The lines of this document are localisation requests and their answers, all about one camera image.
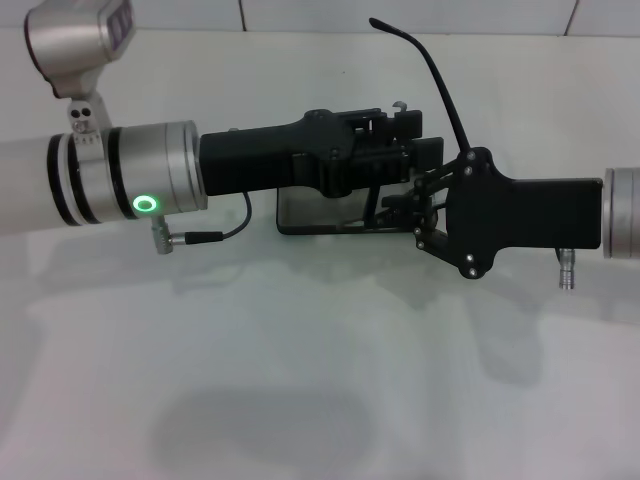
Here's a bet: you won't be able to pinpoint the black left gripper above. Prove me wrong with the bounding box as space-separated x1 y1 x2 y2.
199 107 425 201

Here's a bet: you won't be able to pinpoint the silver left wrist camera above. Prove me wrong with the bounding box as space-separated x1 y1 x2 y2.
24 0 137 146

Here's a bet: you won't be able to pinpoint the silver cable connector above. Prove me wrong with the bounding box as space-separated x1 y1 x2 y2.
151 213 187 256
557 247 579 291

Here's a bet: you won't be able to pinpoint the black glasses case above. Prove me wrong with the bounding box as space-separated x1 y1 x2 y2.
276 185 426 237

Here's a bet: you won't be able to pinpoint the silver right cable connector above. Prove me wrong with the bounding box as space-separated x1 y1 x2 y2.
557 247 579 291

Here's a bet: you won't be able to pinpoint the black glasses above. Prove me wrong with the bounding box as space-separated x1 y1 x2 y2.
368 17 475 231

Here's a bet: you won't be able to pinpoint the silver left cable connector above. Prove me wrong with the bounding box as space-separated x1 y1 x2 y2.
151 213 187 256

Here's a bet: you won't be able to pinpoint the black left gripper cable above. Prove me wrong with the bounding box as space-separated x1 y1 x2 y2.
184 192 252 246

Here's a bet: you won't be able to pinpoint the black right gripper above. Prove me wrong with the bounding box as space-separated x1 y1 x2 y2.
379 146 604 280

